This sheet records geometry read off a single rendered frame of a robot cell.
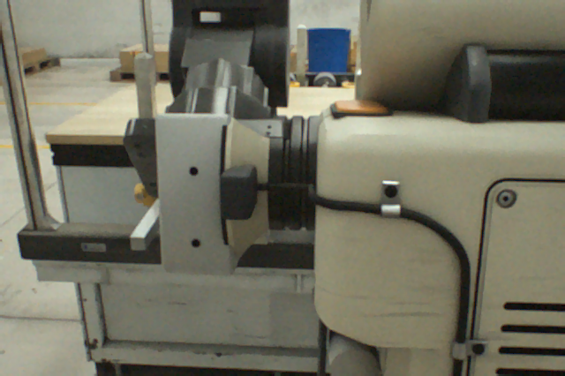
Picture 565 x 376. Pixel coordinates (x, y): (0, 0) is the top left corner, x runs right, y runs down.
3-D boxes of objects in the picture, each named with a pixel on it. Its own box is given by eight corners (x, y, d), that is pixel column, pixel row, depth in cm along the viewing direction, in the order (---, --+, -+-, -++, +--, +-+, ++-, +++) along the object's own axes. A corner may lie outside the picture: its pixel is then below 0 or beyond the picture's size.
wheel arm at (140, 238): (146, 254, 111) (145, 235, 110) (131, 253, 112) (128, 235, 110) (192, 180, 152) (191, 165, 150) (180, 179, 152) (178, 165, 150)
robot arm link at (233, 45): (177, 81, 42) (246, 82, 42) (195, -5, 48) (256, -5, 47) (197, 150, 50) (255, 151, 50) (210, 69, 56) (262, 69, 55)
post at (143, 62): (164, 245, 139) (147, 55, 122) (151, 245, 140) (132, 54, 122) (168, 239, 143) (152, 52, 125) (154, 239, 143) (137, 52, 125)
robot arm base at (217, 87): (118, 134, 38) (292, 137, 37) (140, 50, 42) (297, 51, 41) (149, 199, 45) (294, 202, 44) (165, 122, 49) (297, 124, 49)
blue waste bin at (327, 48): (352, 92, 655) (355, 29, 628) (304, 91, 658) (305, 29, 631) (350, 83, 709) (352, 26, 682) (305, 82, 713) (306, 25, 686)
